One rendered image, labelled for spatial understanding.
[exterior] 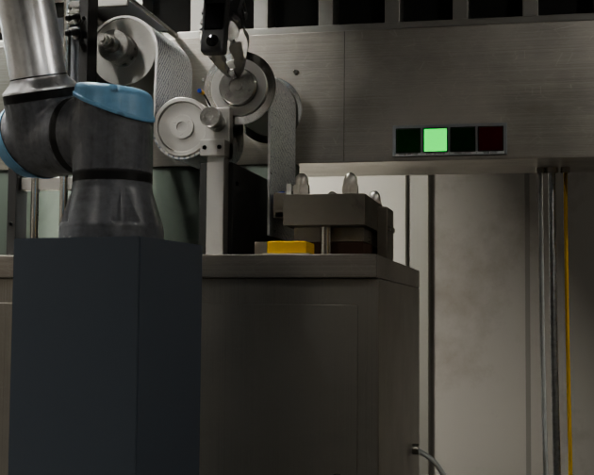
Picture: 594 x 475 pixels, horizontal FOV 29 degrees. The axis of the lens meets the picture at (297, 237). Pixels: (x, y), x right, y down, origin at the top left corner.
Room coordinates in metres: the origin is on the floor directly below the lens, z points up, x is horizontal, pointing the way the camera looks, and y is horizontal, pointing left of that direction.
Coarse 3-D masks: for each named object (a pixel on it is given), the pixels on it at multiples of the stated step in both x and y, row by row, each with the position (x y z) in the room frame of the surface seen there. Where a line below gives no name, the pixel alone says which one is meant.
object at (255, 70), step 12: (216, 72) 2.28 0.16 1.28; (252, 72) 2.27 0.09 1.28; (216, 84) 2.28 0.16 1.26; (264, 84) 2.26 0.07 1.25; (216, 96) 2.28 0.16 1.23; (264, 96) 2.26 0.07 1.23; (240, 108) 2.27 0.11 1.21; (252, 108) 2.27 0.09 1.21; (264, 120) 2.37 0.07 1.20; (264, 132) 2.48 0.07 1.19
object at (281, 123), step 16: (272, 112) 2.29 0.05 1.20; (288, 112) 2.43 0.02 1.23; (272, 128) 2.29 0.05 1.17; (288, 128) 2.43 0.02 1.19; (272, 144) 2.29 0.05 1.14; (288, 144) 2.43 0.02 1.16; (272, 160) 2.30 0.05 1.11; (288, 160) 2.43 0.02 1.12; (272, 176) 2.30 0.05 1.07; (288, 176) 2.43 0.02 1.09
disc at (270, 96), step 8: (224, 56) 2.29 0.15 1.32; (232, 56) 2.28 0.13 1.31; (248, 56) 2.28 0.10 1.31; (256, 56) 2.27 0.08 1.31; (256, 64) 2.27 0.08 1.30; (264, 64) 2.27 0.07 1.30; (208, 72) 2.29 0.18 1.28; (264, 72) 2.27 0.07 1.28; (272, 72) 2.27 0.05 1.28; (208, 80) 2.29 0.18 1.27; (272, 80) 2.27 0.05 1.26; (208, 88) 2.29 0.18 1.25; (272, 88) 2.27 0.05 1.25; (208, 96) 2.29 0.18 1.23; (272, 96) 2.27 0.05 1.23; (264, 104) 2.27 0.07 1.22; (256, 112) 2.27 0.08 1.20; (264, 112) 2.27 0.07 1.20; (240, 120) 2.28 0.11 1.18; (248, 120) 2.28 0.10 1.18
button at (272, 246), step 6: (270, 246) 1.99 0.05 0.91; (276, 246) 1.99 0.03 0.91; (282, 246) 1.99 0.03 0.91; (288, 246) 1.98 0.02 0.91; (294, 246) 1.98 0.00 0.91; (300, 246) 1.98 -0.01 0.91; (306, 246) 1.98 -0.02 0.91; (312, 246) 2.03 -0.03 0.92; (270, 252) 1.99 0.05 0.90; (276, 252) 1.99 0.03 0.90; (282, 252) 1.99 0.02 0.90; (288, 252) 1.98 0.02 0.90; (294, 252) 1.98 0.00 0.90; (300, 252) 1.98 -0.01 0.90; (306, 252) 1.98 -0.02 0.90; (312, 252) 2.03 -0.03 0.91
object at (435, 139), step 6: (426, 132) 2.52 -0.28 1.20; (432, 132) 2.52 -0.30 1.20; (438, 132) 2.51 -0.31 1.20; (444, 132) 2.51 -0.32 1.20; (426, 138) 2.52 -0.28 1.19; (432, 138) 2.52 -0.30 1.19; (438, 138) 2.52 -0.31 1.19; (444, 138) 2.51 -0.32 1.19; (426, 144) 2.52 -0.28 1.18; (432, 144) 2.52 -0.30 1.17; (438, 144) 2.52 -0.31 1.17; (444, 144) 2.51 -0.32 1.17; (426, 150) 2.52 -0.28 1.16; (432, 150) 2.52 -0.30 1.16; (438, 150) 2.51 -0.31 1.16; (444, 150) 2.51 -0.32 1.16
